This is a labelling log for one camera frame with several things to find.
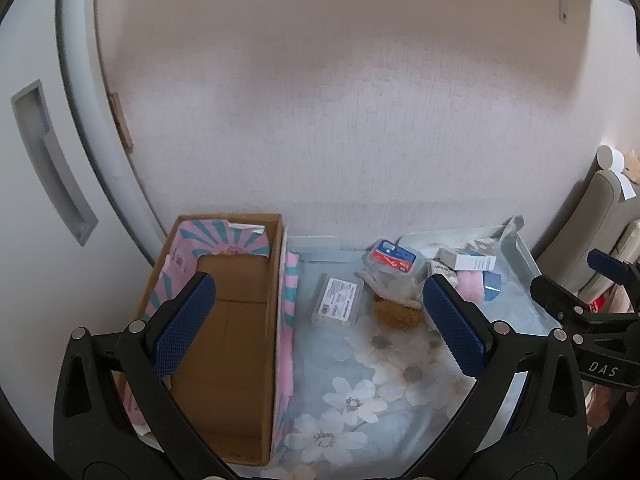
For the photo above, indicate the white and blue carton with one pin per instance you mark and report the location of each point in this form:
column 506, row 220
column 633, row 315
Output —
column 467, row 260

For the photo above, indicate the grey chair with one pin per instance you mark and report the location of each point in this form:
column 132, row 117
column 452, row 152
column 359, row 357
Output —
column 595, row 220

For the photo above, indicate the white wardrobe door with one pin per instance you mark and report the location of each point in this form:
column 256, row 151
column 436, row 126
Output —
column 45, row 35

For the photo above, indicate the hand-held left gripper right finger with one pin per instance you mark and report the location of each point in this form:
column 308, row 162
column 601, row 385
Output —
column 452, row 325

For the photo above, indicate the floral tray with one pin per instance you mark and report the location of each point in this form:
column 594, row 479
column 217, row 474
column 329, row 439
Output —
column 390, row 380

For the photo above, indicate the red packet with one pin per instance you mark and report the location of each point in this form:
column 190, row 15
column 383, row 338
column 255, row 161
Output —
column 598, row 303

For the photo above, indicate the clear plastic case blue red label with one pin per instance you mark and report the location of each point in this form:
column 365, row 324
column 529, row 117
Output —
column 395, row 260

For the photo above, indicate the clear plastic case white label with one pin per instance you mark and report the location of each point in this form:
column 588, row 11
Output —
column 337, row 302

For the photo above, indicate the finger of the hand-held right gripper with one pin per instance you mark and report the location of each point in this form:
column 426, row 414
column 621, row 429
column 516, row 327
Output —
column 607, row 265
column 555, row 300

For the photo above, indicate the small wooden wall block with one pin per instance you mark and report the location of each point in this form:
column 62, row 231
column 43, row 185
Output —
column 121, row 120

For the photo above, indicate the white cylinder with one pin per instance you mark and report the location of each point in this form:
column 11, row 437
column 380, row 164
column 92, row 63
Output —
column 611, row 160

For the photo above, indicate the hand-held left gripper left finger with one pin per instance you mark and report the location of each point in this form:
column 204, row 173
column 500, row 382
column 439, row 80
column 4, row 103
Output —
column 182, row 320

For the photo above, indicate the cardboard box with pink flaps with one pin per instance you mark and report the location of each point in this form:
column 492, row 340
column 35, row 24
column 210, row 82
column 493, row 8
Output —
column 235, row 355

